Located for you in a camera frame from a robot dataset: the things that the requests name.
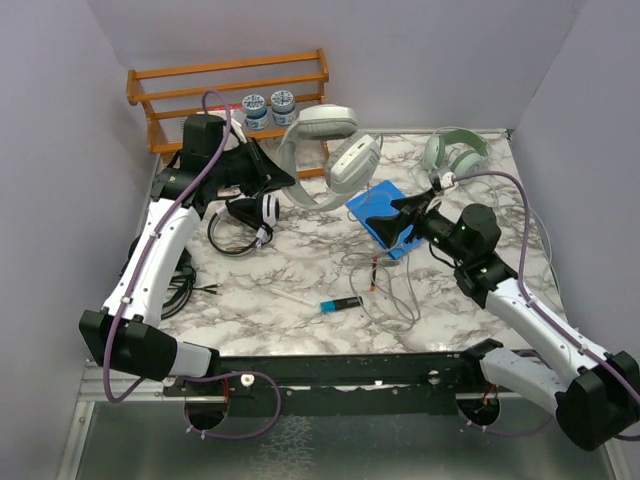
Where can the right blue white jar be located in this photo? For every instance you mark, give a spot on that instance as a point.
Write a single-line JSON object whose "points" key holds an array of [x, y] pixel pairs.
{"points": [[283, 107]]}

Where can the black blue headphones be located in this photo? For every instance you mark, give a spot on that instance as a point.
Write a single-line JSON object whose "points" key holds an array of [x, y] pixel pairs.
{"points": [[182, 285]]}

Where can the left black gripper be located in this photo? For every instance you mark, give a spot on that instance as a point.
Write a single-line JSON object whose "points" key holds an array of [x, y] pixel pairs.
{"points": [[267, 175]]}

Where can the blue notebook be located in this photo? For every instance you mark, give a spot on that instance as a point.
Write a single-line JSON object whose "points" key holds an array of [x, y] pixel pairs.
{"points": [[377, 202]]}

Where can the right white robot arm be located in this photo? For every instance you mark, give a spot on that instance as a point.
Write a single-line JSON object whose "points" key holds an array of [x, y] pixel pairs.
{"points": [[593, 394]]}

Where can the white stick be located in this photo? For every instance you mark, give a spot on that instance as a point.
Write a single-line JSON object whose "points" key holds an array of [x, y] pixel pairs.
{"points": [[293, 298]]}

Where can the blue white jar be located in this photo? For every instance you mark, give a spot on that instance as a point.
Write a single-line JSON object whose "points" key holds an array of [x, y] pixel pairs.
{"points": [[254, 107], [283, 107]]}

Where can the black white headphones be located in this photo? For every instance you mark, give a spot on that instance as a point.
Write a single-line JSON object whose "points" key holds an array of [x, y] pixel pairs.
{"points": [[261, 213]]}

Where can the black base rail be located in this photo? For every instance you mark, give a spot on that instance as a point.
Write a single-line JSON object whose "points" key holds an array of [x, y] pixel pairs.
{"points": [[339, 385]]}

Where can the grey white headphones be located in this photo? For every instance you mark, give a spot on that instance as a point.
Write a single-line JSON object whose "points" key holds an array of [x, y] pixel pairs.
{"points": [[347, 171]]}

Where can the wooden shelf rack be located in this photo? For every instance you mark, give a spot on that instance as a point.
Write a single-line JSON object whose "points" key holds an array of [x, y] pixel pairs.
{"points": [[169, 95]]}

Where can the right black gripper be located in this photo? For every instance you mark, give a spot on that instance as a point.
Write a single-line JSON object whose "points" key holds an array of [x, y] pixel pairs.
{"points": [[390, 228]]}

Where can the left blue white jar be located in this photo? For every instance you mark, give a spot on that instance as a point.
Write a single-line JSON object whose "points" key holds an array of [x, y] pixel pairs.
{"points": [[254, 107]]}

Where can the blue black highlighter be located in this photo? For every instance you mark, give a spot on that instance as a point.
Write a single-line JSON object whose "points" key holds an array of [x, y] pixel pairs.
{"points": [[335, 305]]}

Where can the mint green headphones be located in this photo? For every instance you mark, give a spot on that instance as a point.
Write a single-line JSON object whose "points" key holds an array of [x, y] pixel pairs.
{"points": [[458, 150]]}

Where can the red pen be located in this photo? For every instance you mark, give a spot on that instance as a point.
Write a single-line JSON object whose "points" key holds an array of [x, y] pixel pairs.
{"points": [[374, 274]]}

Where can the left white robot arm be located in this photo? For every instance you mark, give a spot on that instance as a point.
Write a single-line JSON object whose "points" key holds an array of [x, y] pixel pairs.
{"points": [[124, 335]]}

